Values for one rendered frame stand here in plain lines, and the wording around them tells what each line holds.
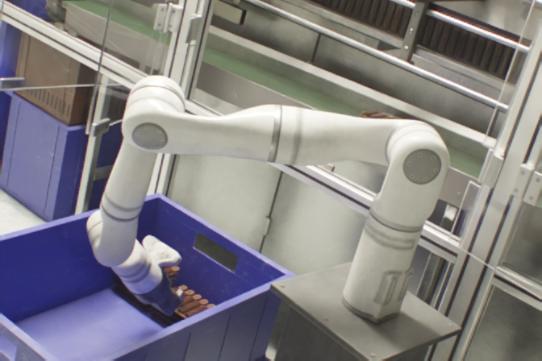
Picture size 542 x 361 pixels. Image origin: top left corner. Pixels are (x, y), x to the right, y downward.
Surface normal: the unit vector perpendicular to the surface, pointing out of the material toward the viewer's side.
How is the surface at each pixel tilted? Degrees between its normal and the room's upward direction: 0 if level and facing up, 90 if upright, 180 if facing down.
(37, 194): 90
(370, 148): 89
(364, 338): 0
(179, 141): 113
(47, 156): 90
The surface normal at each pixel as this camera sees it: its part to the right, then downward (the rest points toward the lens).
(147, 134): -0.03, 0.57
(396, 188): -0.27, 0.33
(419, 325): 0.24, -0.90
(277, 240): -0.60, 0.14
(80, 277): 0.77, 0.40
